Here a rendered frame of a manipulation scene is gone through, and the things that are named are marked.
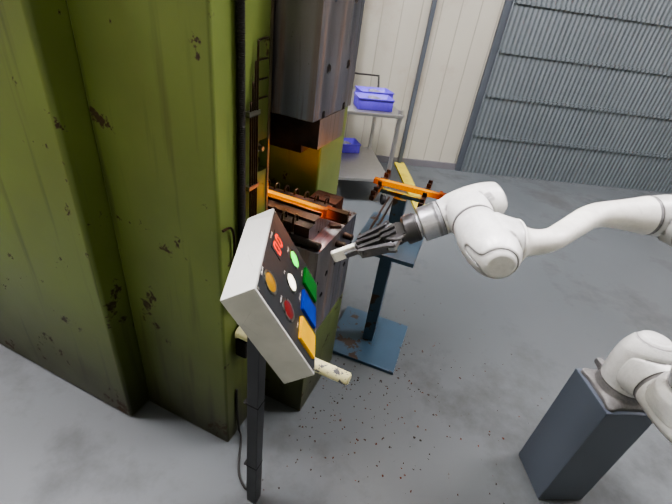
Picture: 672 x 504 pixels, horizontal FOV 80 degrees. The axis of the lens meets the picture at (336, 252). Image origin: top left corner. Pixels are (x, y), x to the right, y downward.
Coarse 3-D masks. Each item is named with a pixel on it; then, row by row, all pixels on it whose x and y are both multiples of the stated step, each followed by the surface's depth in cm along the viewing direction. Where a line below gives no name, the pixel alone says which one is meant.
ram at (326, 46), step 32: (288, 0) 104; (320, 0) 101; (352, 0) 115; (288, 32) 108; (320, 32) 104; (352, 32) 122; (288, 64) 112; (320, 64) 110; (352, 64) 130; (288, 96) 116; (320, 96) 116
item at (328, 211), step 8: (272, 192) 157; (288, 200) 154; (296, 200) 153; (304, 200) 154; (312, 208) 151; (320, 208) 150; (328, 208) 149; (336, 208) 149; (328, 216) 151; (336, 216) 149; (344, 216) 148; (344, 224) 149
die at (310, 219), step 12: (288, 192) 162; (276, 204) 152; (288, 204) 153; (324, 204) 157; (288, 216) 148; (300, 216) 147; (312, 216) 148; (288, 228) 146; (300, 228) 144; (312, 228) 145
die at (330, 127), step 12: (276, 120) 127; (288, 120) 125; (300, 120) 124; (324, 120) 124; (336, 120) 133; (276, 132) 129; (288, 132) 127; (300, 132) 126; (312, 132) 124; (324, 132) 127; (336, 132) 137; (300, 144) 128; (312, 144) 126; (324, 144) 130
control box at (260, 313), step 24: (264, 216) 103; (240, 240) 97; (264, 240) 92; (288, 240) 108; (240, 264) 87; (264, 264) 86; (288, 264) 101; (240, 288) 79; (264, 288) 81; (288, 288) 95; (240, 312) 81; (264, 312) 81; (264, 336) 84; (288, 336) 85; (288, 360) 89; (312, 360) 93
